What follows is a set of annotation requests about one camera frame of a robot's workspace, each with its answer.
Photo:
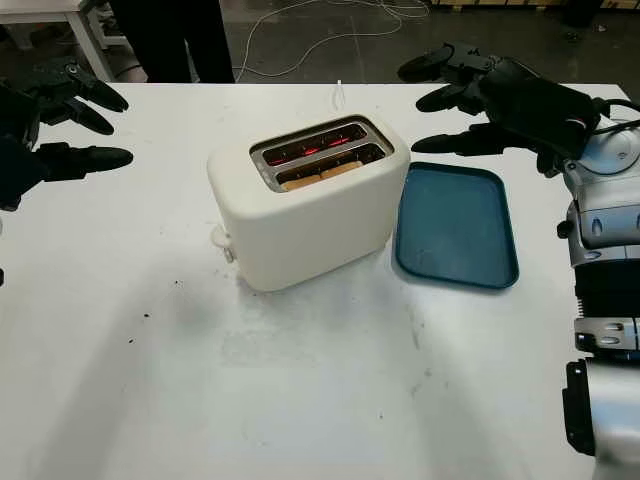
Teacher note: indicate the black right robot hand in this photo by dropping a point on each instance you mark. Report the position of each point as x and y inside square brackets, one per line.
[460, 60]

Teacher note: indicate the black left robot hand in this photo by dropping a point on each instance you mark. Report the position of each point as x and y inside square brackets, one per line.
[90, 157]

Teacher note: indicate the toast slice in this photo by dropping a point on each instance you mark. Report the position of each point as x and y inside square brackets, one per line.
[320, 176]

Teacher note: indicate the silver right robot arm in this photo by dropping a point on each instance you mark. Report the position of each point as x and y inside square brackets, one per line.
[610, 220]

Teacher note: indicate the person in black trousers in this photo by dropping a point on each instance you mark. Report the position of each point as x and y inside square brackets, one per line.
[210, 40]

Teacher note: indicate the cream two-slot toaster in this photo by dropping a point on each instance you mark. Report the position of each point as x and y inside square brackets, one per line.
[310, 235]

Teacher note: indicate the stacked wooden crates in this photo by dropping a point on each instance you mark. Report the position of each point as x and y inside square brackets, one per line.
[500, 2]

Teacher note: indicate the black bulky object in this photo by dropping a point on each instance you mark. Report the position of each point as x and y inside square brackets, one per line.
[580, 12]

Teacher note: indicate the blue plastic tray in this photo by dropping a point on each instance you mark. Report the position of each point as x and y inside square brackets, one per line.
[455, 225]

